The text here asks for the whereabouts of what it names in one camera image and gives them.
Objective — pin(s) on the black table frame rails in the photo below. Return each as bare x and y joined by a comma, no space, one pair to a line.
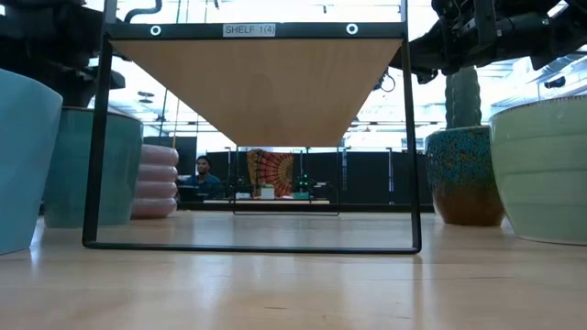
367,207

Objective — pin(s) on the person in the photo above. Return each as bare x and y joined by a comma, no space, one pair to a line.
204,183

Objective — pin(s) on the white shelf label sticker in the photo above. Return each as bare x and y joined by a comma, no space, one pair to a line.
249,30

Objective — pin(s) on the dark ceiling camera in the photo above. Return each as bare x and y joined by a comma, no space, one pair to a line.
555,82

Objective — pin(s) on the dark ceiling fixture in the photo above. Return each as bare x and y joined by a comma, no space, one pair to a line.
146,96

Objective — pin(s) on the black frame wooden shelf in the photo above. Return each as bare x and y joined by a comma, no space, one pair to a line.
257,91

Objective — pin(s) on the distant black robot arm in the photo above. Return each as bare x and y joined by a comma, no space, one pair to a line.
305,183

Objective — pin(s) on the small white box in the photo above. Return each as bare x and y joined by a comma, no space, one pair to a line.
267,191

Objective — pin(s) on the light green mug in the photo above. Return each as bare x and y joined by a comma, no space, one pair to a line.
541,174

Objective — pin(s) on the grey-teal mug white inside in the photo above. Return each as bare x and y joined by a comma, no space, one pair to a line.
126,169

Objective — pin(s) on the black partition panels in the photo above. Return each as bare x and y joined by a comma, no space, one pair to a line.
367,179

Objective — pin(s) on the brown teal speckled mug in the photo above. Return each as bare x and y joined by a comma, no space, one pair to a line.
463,174

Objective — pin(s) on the green cactus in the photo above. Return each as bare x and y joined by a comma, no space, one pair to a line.
463,101

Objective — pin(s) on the orange patterned tapestry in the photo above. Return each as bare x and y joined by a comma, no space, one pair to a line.
275,172

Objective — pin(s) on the small teal box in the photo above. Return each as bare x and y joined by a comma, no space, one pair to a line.
300,195

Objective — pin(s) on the light blue mug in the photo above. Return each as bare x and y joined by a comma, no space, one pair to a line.
23,160

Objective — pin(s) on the pink ribbed mug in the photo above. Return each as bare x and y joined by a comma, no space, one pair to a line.
158,183

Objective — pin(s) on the yellow pole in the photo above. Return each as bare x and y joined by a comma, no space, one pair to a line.
175,124

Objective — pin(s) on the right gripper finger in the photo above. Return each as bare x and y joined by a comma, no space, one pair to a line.
415,62

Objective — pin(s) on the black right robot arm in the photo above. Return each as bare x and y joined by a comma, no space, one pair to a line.
532,32

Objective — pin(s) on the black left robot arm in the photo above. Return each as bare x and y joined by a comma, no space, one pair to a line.
41,41

